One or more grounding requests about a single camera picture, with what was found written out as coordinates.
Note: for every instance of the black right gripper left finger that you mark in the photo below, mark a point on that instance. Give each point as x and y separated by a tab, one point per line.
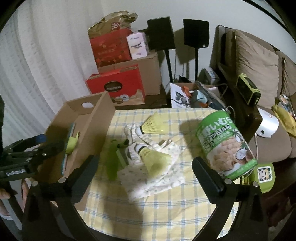
39	222

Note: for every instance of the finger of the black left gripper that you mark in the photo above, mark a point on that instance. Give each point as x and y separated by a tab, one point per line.
47	153
54	147

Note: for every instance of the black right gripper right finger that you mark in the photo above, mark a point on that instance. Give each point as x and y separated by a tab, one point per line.
224	193

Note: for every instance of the green teal object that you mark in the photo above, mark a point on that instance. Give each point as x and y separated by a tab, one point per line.
70	144

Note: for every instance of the white floral cloth bag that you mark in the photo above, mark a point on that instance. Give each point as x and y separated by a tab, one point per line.
134	177

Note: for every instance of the green snack canister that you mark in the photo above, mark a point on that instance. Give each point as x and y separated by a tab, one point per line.
224	146

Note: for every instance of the yellow shuttlecock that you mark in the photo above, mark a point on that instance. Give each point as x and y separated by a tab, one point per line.
157	123
157	163

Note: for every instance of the person's left hand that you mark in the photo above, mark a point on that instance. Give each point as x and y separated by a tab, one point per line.
5	196

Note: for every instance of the green cartoon sticker gadget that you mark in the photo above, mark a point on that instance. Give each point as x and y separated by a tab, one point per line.
263	174

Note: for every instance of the yellow plaid table cloth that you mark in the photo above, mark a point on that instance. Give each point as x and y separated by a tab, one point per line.
175	214

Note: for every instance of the red collection gift bag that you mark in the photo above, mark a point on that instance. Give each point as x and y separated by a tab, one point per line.
124	85

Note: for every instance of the white curtain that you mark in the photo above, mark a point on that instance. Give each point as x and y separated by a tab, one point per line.
46	58

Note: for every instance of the white dome lamp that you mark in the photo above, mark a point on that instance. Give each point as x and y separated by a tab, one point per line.
269	124

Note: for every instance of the yellow cloth on sofa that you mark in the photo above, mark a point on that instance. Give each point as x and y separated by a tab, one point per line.
286	119

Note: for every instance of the red patterned paper bag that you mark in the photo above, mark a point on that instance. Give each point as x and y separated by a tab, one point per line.
111	48

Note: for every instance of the large brown cardboard box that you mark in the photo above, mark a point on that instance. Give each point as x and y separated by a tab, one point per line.
149	71

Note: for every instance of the green framed black device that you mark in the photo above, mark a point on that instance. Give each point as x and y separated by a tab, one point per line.
248	90

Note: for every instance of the white small product box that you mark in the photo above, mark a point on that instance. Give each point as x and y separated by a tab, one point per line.
137	43

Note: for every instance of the box of cluttered items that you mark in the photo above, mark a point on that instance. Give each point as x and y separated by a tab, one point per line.
195	95

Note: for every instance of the crumpled brown paper bag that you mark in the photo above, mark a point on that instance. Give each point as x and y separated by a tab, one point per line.
112	22

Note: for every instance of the black left speaker on stand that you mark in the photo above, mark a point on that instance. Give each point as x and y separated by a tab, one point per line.
160	37

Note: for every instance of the black speaker on stand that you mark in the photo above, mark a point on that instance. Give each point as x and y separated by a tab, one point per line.
160	37
197	36

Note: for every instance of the black right speaker on stand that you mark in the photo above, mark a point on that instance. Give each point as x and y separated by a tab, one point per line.
197	36

